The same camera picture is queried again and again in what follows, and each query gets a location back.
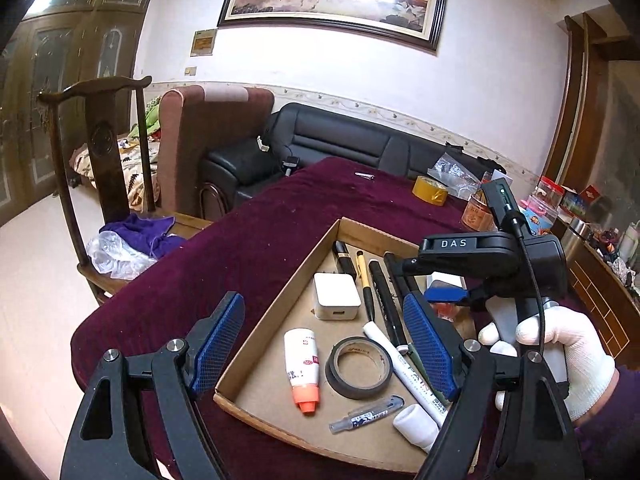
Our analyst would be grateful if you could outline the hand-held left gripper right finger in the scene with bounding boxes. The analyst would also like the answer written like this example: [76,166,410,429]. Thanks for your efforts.
[402,292,586,480]

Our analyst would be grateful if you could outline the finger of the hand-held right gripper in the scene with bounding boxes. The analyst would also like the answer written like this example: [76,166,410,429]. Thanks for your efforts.
[425,280,488,311]
[384,252,427,306]

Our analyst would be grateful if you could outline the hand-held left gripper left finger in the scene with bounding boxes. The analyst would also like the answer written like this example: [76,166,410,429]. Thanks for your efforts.
[60,291,246,480]

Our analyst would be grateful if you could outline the red item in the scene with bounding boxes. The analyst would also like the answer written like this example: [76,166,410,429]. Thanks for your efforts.
[427,271,473,322]

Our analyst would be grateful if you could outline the green stick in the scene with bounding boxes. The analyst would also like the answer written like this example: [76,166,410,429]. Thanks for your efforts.
[406,342,453,406]

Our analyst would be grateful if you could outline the black marker pen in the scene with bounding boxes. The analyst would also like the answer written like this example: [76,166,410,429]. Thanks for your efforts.
[368,259,408,351]

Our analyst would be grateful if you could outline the white marker pen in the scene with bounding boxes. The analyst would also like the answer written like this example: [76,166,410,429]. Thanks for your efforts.
[362,321,448,428]

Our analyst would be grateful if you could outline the yellow black pen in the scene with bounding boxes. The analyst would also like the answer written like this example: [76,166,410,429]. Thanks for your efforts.
[355,250,376,322]

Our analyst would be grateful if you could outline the black gold tube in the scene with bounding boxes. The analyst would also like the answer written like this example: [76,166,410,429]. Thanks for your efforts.
[332,241,358,281]

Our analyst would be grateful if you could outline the white plug charger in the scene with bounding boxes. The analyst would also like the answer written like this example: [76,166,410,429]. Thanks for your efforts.
[313,272,362,322]

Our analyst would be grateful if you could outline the white plastic tube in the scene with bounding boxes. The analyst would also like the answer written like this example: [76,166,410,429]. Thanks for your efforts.
[392,404,441,453]

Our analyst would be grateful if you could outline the white glue bottle orange cap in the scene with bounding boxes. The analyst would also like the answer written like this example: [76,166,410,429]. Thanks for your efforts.
[283,328,321,417]

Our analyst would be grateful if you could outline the clear syringe blue tip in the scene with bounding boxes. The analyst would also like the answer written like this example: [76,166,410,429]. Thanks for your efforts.
[329,395,405,433]

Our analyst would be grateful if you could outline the black tape roll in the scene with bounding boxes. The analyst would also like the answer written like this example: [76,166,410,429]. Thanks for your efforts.
[325,337,395,401]

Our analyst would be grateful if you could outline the person's right hand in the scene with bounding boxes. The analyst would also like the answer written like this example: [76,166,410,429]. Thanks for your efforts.
[477,305,617,426]

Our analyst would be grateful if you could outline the jar with orange label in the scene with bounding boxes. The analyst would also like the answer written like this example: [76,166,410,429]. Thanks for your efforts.
[461,192,493,231]

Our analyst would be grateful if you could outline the clear jar blue label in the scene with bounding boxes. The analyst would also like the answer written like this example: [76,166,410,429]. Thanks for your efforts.
[520,195,558,236]

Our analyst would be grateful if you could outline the metal thermos flask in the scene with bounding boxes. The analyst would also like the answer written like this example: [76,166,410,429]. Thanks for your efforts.
[562,217,593,266]

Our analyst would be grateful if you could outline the red lid clear jar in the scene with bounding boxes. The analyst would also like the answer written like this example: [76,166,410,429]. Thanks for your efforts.
[535,175,566,206]

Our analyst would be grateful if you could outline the yellow tape roll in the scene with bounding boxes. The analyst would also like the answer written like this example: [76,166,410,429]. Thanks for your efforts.
[412,176,449,207]

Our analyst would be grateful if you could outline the colourful cardboard box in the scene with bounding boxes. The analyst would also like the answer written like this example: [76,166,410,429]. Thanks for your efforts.
[560,185,606,221]

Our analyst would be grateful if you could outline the clear bag silver contents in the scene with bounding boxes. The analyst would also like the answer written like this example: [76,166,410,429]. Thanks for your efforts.
[427,154,483,196]

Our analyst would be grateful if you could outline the wooden brick pattern counter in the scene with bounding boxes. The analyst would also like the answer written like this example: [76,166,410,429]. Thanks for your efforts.
[545,10,640,361]

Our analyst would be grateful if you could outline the purple tablecloth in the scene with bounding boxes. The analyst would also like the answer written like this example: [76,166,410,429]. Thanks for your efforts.
[70,156,591,480]

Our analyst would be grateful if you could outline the purple cloth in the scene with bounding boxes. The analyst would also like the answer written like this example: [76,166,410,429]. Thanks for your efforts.
[99,212,187,261]

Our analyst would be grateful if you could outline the white green cup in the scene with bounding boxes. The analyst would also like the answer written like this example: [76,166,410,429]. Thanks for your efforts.
[617,222,640,261]

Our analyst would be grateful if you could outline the clear plastic bag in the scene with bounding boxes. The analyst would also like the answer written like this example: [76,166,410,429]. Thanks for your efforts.
[86,230,158,281]

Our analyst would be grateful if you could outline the black leather sofa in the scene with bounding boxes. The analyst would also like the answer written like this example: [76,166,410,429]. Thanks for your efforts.
[202,102,506,208]

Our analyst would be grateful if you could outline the leaf patterned blanket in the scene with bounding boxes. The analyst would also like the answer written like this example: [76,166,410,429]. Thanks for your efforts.
[69,132,163,213]

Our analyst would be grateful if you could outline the dark wooden chair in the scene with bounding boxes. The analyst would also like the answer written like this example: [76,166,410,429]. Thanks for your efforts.
[39,76,213,306]

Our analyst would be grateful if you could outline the brown armchair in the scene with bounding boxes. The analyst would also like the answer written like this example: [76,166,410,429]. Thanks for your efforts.
[160,85,275,221]

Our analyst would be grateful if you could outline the green cloth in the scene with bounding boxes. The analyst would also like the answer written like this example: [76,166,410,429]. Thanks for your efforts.
[145,97,163,133]

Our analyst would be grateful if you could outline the wooden cabinet doors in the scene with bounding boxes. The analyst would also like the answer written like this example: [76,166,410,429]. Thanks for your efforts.
[0,0,161,228]

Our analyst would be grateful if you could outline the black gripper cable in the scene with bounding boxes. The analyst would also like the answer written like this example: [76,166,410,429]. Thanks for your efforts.
[505,212,548,358]

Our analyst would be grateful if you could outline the gold wall plaque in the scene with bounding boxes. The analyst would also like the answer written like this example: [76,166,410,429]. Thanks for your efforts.
[191,29,218,57]

